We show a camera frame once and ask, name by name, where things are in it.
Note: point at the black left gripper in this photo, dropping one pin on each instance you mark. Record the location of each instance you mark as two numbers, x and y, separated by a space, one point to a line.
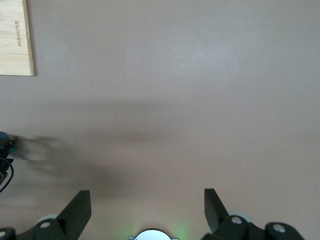
3 165

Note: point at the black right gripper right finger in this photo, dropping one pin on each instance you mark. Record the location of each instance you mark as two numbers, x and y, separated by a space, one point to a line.
216 215

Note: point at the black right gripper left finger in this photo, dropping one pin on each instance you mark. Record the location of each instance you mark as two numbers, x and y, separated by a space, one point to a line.
75 215

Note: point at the brown table cover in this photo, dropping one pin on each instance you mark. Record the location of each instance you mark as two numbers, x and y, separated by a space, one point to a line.
175 100

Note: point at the bamboo cutting board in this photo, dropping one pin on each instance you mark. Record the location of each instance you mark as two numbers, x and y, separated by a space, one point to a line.
15 50

